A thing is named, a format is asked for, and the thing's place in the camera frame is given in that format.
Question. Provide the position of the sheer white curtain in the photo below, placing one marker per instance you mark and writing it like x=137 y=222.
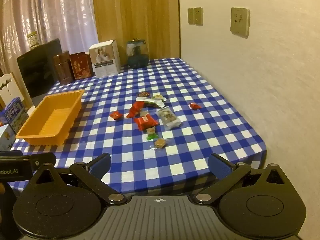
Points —
x=62 y=10

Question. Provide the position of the white carved chair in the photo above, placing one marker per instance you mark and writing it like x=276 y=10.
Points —
x=7 y=90

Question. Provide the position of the brown metal food jar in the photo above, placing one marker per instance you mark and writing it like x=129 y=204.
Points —
x=63 y=67

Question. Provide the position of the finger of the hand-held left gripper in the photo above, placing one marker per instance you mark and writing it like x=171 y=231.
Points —
x=43 y=160

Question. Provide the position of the red gold printed box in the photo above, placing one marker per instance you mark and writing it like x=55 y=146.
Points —
x=81 y=66

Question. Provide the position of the red pleated snack packet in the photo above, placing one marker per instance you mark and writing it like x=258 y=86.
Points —
x=134 y=109

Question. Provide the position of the dark red snack packet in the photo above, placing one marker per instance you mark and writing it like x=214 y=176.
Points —
x=143 y=94

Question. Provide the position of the black tall appliance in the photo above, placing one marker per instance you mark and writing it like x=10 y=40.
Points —
x=37 y=67

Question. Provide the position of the green white snack packet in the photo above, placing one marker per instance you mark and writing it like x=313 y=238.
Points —
x=156 y=103

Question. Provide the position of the green candy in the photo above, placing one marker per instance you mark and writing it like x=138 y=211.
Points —
x=151 y=134

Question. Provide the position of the small patterned jar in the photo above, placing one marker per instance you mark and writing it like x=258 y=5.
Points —
x=33 y=40

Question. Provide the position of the dark blue milk carton box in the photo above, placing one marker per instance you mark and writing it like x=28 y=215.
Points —
x=15 y=115

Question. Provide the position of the brown candy in clear wrapper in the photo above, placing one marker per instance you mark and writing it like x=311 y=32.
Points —
x=160 y=143

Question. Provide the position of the orange plastic tray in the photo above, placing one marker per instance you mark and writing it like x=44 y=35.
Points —
x=50 y=120

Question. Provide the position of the glass jar with dark lid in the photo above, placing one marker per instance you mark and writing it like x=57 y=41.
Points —
x=137 y=55

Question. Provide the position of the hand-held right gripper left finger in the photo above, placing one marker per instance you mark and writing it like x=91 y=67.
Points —
x=101 y=166

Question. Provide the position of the small red candy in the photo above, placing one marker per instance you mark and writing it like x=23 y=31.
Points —
x=195 y=105
x=116 y=115

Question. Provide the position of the light blue milk carton box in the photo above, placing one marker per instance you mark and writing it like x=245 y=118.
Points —
x=6 y=137

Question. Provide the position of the large beige wall socket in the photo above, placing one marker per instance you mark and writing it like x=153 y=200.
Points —
x=240 y=21

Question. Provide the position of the white product carton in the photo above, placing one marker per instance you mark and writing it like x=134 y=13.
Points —
x=105 y=60

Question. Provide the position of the blue white checkered tablecloth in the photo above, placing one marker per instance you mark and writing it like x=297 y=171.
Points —
x=212 y=130

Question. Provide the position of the red square snack packet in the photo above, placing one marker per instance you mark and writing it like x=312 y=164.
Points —
x=146 y=122

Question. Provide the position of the clear nut snack packet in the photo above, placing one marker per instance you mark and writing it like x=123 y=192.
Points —
x=168 y=118

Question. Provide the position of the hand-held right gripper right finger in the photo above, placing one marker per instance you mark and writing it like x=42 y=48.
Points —
x=220 y=166

